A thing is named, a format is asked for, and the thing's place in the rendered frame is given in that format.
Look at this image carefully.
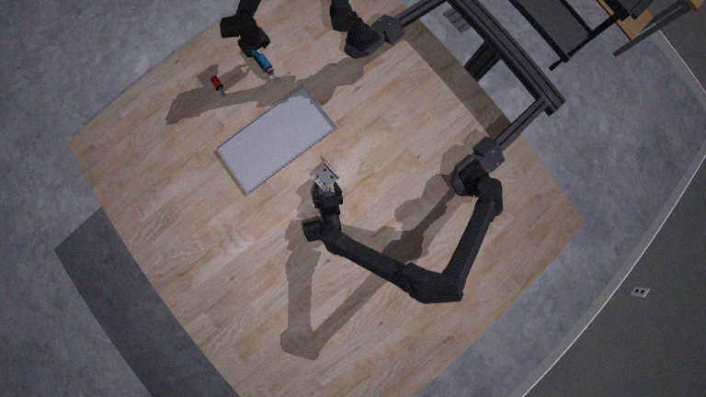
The grey metal bracket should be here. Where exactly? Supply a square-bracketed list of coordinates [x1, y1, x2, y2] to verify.
[311, 162, 339, 191]

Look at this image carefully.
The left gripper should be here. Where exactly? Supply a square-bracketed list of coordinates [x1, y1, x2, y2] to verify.
[313, 182, 343, 218]

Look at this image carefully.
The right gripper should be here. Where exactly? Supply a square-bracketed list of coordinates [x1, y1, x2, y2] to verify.
[238, 27, 270, 57]

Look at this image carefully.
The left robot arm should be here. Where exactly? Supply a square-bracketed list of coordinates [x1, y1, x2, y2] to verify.
[303, 159, 503, 304]

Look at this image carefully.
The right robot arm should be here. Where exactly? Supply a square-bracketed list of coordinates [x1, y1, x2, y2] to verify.
[220, 0, 380, 51]

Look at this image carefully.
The blue nut driver barrel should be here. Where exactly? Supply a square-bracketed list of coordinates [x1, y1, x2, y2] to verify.
[250, 50, 280, 84]

